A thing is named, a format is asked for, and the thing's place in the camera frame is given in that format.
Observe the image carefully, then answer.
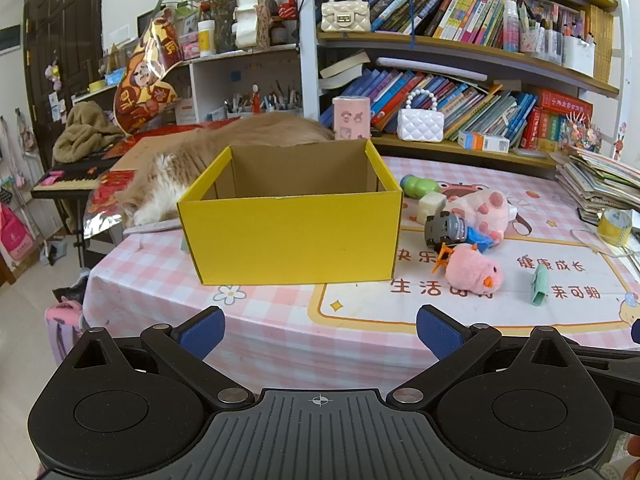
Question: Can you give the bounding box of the red foil packet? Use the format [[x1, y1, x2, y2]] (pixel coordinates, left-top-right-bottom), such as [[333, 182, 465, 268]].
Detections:
[[85, 170, 136, 231]]

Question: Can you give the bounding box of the mint green clip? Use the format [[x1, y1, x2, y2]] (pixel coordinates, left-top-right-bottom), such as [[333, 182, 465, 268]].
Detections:
[[529, 263, 551, 307]]

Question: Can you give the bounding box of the small orange and white box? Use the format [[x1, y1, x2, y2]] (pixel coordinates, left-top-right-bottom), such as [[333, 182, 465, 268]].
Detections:
[[457, 130, 511, 154]]

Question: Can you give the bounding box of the green wall board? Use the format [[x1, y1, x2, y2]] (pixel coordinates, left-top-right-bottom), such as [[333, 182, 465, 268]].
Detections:
[[0, 25, 23, 53]]

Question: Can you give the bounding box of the white charger plug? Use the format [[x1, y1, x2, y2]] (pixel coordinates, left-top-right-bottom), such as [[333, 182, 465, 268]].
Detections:
[[419, 192, 447, 223]]

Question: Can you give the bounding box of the orange and white cat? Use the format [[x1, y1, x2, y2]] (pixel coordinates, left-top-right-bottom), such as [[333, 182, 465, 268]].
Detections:
[[120, 112, 335, 226]]

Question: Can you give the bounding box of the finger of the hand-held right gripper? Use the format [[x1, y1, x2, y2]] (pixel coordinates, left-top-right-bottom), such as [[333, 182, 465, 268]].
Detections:
[[570, 317, 640, 391]]

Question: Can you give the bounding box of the gold tape roll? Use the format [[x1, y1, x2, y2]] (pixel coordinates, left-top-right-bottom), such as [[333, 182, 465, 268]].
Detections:
[[597, 208, 633, 247]]

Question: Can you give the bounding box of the dark brown door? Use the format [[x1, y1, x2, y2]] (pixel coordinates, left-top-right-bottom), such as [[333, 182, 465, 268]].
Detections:
[[22, 0, 103, 126]]

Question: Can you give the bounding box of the orange hair clip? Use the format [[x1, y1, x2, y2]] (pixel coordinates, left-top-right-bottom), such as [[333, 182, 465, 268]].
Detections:
[[434, 242, 458, 268]]

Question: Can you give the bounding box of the brown fleece blanket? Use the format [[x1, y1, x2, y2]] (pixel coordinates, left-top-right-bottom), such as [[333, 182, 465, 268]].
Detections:
[[52, 101, 123, 163]]

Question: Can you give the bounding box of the wooden bookshelf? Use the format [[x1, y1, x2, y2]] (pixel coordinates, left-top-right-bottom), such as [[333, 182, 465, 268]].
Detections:
[[295, 0, 633, 181]]

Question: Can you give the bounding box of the white pen cup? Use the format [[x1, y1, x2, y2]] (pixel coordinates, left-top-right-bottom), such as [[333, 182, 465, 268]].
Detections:
[[224, 92, 257, 117], [260, 87, 303, 113]]

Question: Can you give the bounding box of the white bottle colourful label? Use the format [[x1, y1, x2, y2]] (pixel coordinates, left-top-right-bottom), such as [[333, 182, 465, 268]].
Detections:
[[502, 0, 521, 53]]

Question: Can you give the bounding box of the white quilted handbag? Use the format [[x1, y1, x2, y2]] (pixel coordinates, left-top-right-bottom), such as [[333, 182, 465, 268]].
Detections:
[[397, 87, 445, 142]]

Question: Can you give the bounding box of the pink backpack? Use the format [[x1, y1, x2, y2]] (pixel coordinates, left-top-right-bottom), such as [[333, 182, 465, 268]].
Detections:
[[44, 300, 88, 361]]

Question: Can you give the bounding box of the pink hanging bag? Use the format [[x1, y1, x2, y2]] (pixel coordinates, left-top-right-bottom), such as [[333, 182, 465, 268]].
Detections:
[[0, 202, 33, 261]]

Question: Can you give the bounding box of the red paper bag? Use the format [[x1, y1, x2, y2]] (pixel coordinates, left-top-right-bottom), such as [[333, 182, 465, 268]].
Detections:
[[102, 122, 241, 161]]

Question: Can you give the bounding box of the white shelf unit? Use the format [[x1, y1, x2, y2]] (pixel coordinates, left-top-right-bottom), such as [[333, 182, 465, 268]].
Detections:
[[165, 45, 303, 126]]

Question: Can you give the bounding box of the pink cylinder container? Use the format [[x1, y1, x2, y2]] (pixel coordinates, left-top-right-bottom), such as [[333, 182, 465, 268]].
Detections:
[[332, 95, 372, 141]]

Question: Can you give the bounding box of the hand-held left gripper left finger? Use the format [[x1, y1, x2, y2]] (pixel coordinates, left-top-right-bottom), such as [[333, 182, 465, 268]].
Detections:
[[70, 306, 257, 409]]

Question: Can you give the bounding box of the colourful paper ornament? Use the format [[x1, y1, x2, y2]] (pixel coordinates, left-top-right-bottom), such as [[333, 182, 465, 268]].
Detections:
[[557, 110, 603, 153]]

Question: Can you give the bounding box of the white bottle yellow label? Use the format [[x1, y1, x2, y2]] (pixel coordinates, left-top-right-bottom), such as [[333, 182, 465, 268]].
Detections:
[[197, 20, 217, 58]]

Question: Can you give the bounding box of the black binder clip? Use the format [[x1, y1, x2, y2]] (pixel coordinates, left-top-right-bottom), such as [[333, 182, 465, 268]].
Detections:
[[425, 211, 468, 246]]

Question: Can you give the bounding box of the pink paw plush toy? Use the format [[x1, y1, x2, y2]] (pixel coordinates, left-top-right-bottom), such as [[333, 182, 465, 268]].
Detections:
[[446, 187, 511, 243]]

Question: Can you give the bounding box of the pink storage box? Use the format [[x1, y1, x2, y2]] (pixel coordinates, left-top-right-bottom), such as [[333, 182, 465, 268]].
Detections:
[[179, 32, 201, 61]]

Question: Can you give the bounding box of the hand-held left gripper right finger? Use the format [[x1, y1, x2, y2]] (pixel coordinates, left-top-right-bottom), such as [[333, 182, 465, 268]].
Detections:
[[386, 305, 576, 409]]

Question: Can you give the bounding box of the blue plastic toy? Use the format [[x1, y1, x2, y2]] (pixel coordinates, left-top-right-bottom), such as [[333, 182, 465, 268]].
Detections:
[[465, 227, 496, 253]]

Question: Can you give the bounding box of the cream quilted handbag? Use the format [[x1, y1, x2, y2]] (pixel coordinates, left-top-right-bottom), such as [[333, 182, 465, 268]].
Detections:
[[320, 0, 371, 34]]

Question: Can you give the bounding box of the black keyboard piano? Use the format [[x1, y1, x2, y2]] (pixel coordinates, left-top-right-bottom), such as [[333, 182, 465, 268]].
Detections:
[[31, 157, 121, 201]]

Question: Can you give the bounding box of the green plastic toy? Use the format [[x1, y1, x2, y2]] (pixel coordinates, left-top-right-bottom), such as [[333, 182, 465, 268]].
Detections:
[[400, 174, 441, 198]]

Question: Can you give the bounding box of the red book set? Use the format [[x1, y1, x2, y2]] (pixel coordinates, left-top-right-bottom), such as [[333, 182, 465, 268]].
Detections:
[[537, 89, 593, 148]]

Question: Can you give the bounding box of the pink checked tablecloth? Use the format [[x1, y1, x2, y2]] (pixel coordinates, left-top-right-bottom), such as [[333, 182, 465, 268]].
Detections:
[[82, 155, 640, 396]]

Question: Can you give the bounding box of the red and gold foil bag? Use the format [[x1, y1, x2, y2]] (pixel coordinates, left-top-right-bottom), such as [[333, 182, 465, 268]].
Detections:
[[114, 17, 181, 136]]

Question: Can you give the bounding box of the pink chick plush toy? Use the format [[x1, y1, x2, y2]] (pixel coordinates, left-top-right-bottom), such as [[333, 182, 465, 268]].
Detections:
[[445, 244, 504, 295]]

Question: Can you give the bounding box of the yellow cardboard box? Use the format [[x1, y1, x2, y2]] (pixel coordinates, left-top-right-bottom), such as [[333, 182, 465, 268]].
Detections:
[[176, 139, 404, 286]]

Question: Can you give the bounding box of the stack of picture books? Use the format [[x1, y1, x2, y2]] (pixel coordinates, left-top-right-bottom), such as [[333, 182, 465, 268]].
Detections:
[[550, 142, 640, 221]]

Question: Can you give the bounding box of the row of colourful thin books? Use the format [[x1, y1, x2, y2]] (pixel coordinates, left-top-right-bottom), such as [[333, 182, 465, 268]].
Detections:
[[367, 0, 526, 48]]

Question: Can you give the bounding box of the row of blue and red books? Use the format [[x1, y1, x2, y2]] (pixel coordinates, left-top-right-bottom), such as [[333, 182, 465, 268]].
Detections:
[[320, 67, 541, 143]]

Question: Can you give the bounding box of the brown cardboard sheet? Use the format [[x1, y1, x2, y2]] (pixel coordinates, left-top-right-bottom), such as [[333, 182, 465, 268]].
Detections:
[[112, 135, 201, 171]]

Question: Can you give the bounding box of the clear pen cup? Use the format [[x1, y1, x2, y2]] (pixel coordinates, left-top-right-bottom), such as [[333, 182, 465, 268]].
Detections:
[[520, 20, 563, 63]]

